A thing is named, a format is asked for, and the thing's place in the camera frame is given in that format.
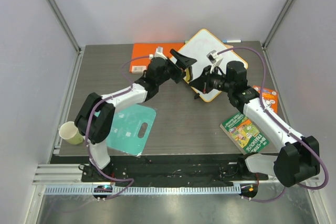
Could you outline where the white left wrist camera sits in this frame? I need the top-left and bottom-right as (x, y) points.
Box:
(149, 47), (167, 60)

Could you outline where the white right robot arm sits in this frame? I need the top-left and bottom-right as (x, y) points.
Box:
(189, 61), (320, 187)

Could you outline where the blue-capped white marker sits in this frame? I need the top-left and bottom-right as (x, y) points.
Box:
(222, 40), (241, 44)

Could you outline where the aluminium frame post left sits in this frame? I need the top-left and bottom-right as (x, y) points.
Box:
(46, 0), (81, 55)

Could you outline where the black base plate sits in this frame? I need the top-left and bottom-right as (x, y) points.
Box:
(79, 154), (268, 187)

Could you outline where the orange folder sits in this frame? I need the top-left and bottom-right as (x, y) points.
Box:
(129, 42), (185, 73)

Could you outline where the aluminium frame post right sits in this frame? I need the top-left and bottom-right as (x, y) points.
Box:
(262, 0), (296, 50)

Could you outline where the aluminium frame post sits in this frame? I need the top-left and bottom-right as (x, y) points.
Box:
(46, 0), (81, 55)
(262, 0), (296, 50)

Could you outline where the aluminium front rail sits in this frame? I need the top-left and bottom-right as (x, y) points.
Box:
(33, 161), (321, 186)

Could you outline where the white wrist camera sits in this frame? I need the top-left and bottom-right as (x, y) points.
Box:
(207, 50), (223, 72)
(149, 47), (167, 60)

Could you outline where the orange comic paperback book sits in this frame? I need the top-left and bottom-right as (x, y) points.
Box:
(262, 88), (278, 114)

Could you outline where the slotted cable duct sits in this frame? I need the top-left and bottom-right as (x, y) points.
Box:
(44, 184), (241, 195)

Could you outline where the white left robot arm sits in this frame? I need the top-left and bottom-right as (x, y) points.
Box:
(74, 47), (197, 182)

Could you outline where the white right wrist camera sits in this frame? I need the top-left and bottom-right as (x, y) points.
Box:
(207, 50), (223, 72)

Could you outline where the yellow round whiteboard eraser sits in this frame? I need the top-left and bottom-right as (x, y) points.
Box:
(184, 67), (193, 83)

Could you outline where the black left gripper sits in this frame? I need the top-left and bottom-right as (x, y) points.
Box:
(156, 50), (197, 86)

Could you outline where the teal cutting board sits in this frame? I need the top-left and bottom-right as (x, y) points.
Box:
(106, 104), (156, 156)

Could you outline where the yellow-framed whiteboard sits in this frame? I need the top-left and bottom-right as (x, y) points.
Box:
(178, 29), (248, 102)

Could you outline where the green paperback book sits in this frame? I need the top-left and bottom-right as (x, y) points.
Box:
(220, 112), (270, 154)

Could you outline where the yellow-green mug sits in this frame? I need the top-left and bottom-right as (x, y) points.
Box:
(58, 121), (84, 145)

